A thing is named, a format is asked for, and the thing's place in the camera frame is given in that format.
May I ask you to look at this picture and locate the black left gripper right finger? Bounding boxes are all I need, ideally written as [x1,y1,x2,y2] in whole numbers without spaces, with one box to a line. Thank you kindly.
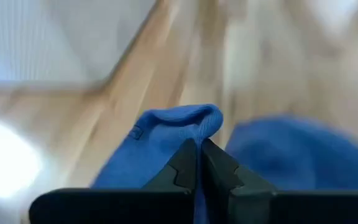
[201,139,276,224]

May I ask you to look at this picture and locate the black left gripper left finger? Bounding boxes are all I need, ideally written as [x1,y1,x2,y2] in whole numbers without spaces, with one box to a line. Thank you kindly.
[141,138,198,224]

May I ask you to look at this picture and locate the blue-violet sock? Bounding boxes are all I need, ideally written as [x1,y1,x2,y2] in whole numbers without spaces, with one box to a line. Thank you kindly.
[90,104,224,224]
[224,114,358,191]

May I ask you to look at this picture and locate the white perforated plastic basket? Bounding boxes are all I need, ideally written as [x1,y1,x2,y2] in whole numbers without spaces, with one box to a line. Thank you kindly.
[0,0,158,85]

